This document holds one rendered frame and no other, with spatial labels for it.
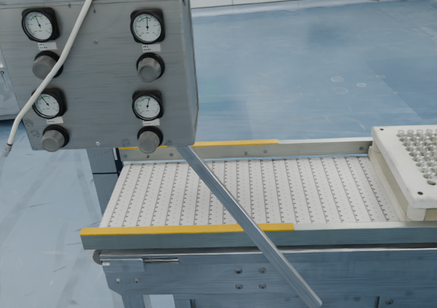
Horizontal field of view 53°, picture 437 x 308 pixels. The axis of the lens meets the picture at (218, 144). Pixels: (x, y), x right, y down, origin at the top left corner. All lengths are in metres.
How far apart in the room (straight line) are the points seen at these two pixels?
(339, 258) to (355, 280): 0.06
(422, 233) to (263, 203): 0.27
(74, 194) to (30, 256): 0.45
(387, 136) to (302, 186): 0.19
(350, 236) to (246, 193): 0.22
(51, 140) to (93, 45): 0.13
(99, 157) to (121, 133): 0.42
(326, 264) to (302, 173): 0.21
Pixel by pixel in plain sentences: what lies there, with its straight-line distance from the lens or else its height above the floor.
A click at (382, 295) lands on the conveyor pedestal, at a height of 0.65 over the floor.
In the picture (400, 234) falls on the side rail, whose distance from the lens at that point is 0.74.
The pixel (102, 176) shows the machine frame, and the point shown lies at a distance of 1.02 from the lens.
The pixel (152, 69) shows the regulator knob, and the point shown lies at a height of 1.14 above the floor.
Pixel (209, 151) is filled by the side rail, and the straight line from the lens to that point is 0.92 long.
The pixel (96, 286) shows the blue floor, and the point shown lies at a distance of 1.87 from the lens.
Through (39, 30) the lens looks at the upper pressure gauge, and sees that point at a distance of 0.54.
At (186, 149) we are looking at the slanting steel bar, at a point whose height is 1.00.
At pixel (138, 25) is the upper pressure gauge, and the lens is 0.50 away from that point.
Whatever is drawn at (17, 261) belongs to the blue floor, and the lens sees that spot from 2.11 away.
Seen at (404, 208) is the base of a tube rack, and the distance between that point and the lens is 0.79.
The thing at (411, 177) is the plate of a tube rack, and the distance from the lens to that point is 0.79.
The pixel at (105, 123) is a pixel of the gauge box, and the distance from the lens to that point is 0.57.
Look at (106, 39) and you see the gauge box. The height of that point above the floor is 1.17.
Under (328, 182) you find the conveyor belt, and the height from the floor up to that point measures 0.82.
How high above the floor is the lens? 1.31
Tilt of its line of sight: 30 degrees down
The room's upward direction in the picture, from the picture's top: 4 degrees counter-clockwise
